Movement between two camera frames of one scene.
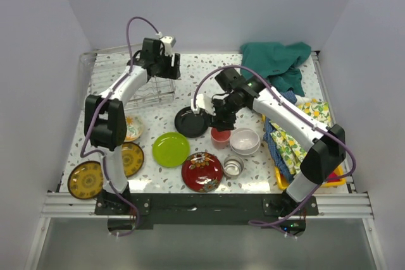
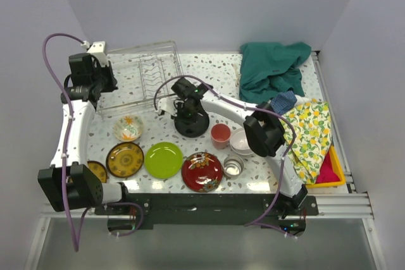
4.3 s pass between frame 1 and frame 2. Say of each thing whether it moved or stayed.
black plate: stayed
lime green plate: moved
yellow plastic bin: stayed
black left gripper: moved
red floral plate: stayed
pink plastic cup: stayed
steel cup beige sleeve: stayed
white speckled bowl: stayed
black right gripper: moved
